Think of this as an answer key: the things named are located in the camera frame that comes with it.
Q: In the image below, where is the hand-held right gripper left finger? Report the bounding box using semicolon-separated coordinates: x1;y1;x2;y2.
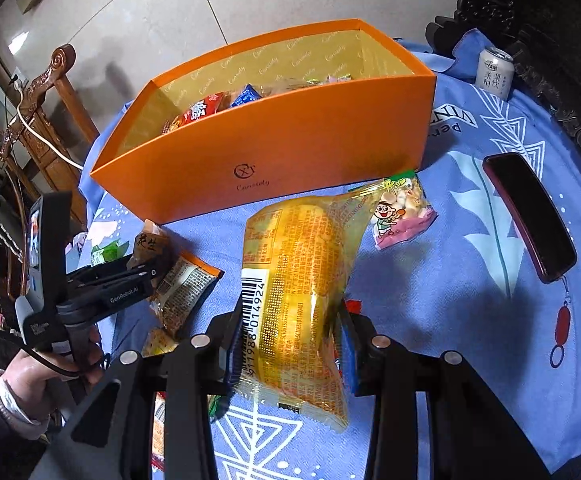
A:
33;312;244;480

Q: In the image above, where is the tan brown candy packet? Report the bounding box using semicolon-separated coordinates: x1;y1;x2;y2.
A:
127;219;172;273

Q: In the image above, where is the carved wooden chair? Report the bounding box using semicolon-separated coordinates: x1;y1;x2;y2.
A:
0;44;102;223

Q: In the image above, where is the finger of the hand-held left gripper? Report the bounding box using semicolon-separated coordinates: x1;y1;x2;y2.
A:
64;259;164;292
69;277;167;322

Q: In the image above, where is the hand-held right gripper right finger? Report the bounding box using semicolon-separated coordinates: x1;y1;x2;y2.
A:
339;307;554;480

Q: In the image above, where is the red and gold snack packet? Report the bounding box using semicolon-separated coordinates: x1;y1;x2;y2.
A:
170;92;227;132

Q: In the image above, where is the yellow clear snack packet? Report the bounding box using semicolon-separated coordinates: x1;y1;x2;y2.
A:
233;180;415;433

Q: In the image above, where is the person's left hand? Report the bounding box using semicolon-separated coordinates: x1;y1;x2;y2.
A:
2;326;105;412

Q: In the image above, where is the white drink can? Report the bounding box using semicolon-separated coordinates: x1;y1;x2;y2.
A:
475;46;516;102

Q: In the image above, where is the pink-edged snack packet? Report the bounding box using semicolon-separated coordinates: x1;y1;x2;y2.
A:
373;171;439;252

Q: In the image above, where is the red-edged rice cracker packet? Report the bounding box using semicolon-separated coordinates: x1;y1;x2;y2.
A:
149;391;168;480

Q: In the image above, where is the red phone charm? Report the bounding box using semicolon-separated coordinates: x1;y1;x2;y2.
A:
549;277;574;369

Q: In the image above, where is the blue snack packet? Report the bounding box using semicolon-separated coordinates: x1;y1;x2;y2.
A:
227;85;264;109

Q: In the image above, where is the orange cardboard box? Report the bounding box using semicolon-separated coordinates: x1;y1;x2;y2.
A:
89;19;438;226

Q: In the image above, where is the dark red smartphone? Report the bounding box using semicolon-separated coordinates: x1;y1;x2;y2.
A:
481;152;578;285

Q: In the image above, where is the white cable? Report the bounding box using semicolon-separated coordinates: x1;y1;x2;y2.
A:
5;77;84;172

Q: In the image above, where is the yellow cracker packet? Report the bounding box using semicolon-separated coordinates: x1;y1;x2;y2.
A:
142;329;182;357

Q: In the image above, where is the dark carved wooden furniture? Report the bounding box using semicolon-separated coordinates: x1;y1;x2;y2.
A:
423;0;581;203

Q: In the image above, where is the small green packet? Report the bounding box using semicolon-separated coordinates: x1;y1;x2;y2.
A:
90;240;127;267

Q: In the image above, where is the orange-edged biscuit stick packet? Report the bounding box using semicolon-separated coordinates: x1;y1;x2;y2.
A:
147;251;222;342

